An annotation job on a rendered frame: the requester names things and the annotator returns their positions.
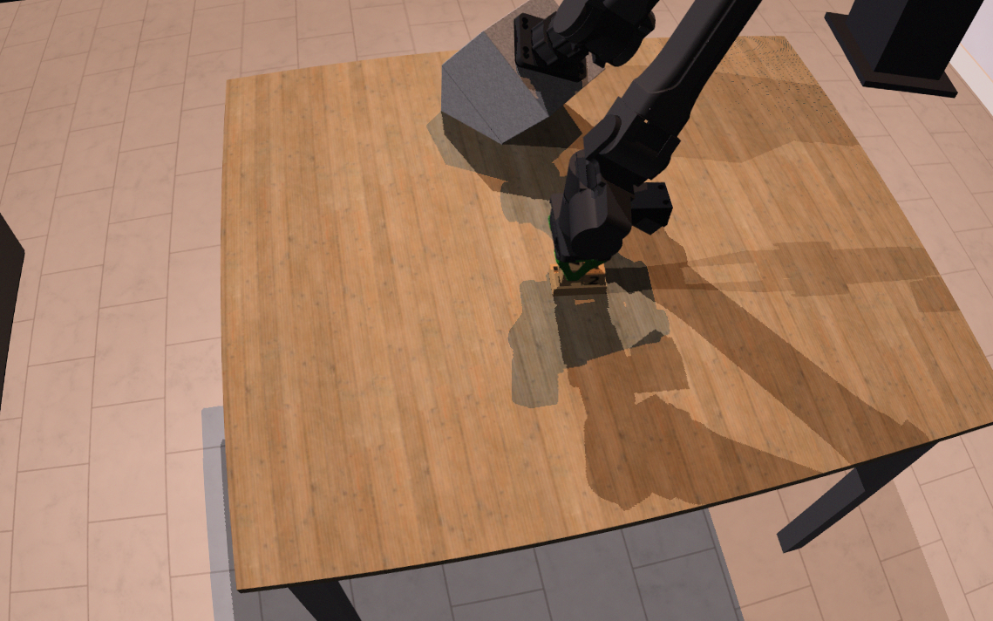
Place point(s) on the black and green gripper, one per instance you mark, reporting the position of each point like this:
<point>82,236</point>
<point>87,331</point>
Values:
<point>559,226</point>

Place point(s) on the orange number cube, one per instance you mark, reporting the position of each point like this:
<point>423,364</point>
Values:
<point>595,276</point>
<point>574,267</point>

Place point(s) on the orange open-top tray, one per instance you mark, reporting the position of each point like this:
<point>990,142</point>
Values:
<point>572,289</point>

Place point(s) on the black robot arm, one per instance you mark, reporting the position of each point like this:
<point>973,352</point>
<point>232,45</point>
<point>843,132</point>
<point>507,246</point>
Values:
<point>618,157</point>

